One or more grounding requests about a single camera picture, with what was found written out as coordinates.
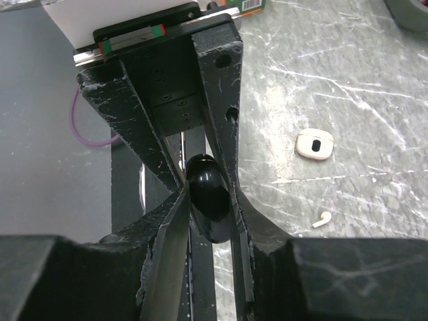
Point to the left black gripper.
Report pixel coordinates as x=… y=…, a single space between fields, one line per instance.
x=163 y=81

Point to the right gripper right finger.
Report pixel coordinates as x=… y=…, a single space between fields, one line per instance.
x=280 y=277

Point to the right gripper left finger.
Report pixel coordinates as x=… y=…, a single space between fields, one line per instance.
x=133 y=274

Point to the black earbud charging case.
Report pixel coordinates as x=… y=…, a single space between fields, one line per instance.
x=210 y=198

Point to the beige earbud charging case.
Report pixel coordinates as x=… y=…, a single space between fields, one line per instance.
x=315 y=144

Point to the white earbud left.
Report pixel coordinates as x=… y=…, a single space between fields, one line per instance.
x=325 y=218

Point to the orange box upper left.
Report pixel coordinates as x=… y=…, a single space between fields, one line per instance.
x=246 y=7

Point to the dark green fruit tray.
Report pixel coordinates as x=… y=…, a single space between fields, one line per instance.
x=409 y=14

